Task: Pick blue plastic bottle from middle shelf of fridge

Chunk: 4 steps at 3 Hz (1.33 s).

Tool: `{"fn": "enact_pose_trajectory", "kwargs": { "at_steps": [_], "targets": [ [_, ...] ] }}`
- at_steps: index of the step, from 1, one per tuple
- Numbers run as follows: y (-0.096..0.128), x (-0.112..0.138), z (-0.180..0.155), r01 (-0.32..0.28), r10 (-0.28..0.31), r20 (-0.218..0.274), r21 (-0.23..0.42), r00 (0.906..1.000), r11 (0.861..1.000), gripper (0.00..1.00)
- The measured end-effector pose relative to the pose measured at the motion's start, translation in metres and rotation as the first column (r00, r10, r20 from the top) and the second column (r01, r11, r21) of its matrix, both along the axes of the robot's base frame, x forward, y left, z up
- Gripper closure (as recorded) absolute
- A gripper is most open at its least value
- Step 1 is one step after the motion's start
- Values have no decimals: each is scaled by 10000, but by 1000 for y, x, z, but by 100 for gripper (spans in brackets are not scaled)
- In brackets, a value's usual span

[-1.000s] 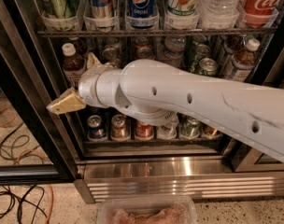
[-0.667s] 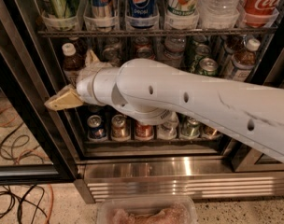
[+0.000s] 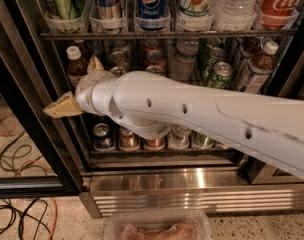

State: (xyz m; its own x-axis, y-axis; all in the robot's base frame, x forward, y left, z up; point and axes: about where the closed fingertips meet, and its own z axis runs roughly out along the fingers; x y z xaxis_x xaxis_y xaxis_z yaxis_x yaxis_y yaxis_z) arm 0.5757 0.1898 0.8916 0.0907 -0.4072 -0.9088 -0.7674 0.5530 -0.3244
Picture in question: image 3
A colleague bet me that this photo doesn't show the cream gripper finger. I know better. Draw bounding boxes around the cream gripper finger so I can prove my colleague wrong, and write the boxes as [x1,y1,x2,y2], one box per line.
[87,55,104,73]
[43,92,83,119]

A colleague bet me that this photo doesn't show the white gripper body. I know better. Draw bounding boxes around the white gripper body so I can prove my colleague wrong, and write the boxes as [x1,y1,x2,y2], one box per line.
[75,70,121,116]

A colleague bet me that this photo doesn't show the iced tea bottle white cap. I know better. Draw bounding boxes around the iced tea bottle white cap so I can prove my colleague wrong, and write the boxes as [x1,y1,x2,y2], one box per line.
[65,45,90,88]

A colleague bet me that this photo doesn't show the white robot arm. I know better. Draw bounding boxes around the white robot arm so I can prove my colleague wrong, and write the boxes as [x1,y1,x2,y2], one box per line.
[44,67,304,180]

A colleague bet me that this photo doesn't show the front 7up can middle shelf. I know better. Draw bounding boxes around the front 7up can middle shelf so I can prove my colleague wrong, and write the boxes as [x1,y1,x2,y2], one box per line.
[109,66,126,77]

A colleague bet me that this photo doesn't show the blue pepsi can bottom shelf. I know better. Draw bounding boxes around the blue pepsi can bottom shelf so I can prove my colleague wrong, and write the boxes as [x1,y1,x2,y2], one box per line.
[93,123,114,150]

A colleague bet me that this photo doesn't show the gold can bottom shelf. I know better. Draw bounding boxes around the gold can bottom shelf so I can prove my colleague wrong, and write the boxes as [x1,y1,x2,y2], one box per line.
[119,127,140,151]

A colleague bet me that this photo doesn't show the black fridge door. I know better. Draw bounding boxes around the black fridge door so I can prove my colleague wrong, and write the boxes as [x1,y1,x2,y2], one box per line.
[0,0,83,198]

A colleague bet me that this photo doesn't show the coca-cola can shelf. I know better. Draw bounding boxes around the coca-cola can shelf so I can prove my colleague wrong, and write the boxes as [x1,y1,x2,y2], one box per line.
[261,0,299,29]
[145,65,165,76]
[144,50,166,68]

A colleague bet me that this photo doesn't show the front coca-cola can middle shelf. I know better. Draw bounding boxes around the front coca-cola can middle shelf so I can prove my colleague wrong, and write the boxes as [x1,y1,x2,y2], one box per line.
[145,65,165,76]

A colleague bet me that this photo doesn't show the red bull can top shelf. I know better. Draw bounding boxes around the red bull can top shelf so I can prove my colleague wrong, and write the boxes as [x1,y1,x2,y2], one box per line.
[98,0,122,20]

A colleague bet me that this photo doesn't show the red can bottom shelf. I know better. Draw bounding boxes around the red can bottom shelf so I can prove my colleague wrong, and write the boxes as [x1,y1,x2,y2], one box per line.
[144,138,164,150]

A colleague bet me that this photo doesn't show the clear water bottle middle shelf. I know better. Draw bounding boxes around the clear water bottle middle shelf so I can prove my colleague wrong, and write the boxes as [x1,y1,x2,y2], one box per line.
[170,39,199,81]

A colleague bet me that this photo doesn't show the pepsi can top shelf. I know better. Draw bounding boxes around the pepsi can top shelf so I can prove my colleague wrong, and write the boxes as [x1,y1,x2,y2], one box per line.
[137,0,166,19]

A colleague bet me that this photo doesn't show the water bottle bottom shelf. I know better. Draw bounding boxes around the water bottle bottom shelf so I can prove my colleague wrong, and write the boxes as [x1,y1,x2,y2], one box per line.
[167,125,191,150]

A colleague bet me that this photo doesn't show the green can bottom shelf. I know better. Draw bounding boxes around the green can bottom shelf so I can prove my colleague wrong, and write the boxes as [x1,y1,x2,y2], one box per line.
[193,133,214,149]

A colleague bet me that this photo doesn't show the water bottle top shelf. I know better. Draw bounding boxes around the water bottle top shelf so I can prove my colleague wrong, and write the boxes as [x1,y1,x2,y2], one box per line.
[214,0,262,18]

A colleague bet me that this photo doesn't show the right rear tea bottle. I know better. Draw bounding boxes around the right rear tea bottle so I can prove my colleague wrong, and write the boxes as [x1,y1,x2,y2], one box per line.
[232,37,261,73]

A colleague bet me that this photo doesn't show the right front tea bottle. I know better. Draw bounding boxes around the right front tea bottle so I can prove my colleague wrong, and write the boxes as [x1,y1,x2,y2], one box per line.
[235,40,279,94]

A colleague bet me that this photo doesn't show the coca-cola can top shelf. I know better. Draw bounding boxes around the coca-cola can top shelf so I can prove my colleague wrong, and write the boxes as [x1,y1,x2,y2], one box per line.
[261,0,299,29]

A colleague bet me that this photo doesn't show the front green ginger ale can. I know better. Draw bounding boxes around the front green ginger ale can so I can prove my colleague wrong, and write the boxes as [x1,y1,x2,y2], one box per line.
[206,62,234,89]

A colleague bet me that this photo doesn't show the clear plastic food container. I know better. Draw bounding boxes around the clear plastic food container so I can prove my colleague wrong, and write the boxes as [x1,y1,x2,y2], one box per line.
[104,209,212,240]

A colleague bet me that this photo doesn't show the bronze can bottom right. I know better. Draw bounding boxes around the bronze can bottom right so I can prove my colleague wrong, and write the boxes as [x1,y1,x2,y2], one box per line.
[214,142,230,150]

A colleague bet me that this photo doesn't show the black and orange floor cables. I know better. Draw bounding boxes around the black and orange floor cables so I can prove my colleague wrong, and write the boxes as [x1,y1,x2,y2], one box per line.
[0,103,58,240]

